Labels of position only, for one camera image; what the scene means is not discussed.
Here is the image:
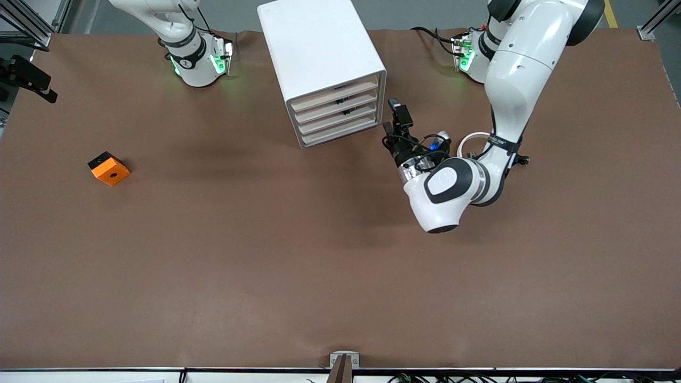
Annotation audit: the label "beige drawer with button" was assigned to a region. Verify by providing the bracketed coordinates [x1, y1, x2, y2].
[290, 74, 379, 112]

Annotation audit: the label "white drawer cabinet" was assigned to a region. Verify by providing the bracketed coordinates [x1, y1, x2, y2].
[258, 0, 387, 149]

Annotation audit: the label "metal connector plate green lights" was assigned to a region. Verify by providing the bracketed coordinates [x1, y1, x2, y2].
[212, 38, 235, 76]
[451, 33, 475, 72]

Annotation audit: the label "orange and black box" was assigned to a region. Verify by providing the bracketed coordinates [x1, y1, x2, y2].
[87, 151, 131, 187]

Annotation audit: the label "aluminium frame profile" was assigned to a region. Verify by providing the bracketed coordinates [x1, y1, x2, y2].
[637, 0, 681, 41]
[0, 0, 72, 51]

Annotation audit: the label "white curved plastic ring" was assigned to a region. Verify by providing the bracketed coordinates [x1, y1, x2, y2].
[456, 131, 493, 158]

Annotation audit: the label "black base cable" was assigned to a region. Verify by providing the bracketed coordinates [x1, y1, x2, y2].
[411, 26, 459, 44]

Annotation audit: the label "grey metal bracket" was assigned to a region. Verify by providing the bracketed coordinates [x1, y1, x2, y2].
[329, 351, 360, 370]

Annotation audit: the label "black cable bundle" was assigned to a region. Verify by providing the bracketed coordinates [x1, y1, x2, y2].
[388, 372, 604, 383]

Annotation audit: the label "white table frame rail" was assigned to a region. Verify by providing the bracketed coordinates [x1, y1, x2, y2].
[0, 367, 681, 383]

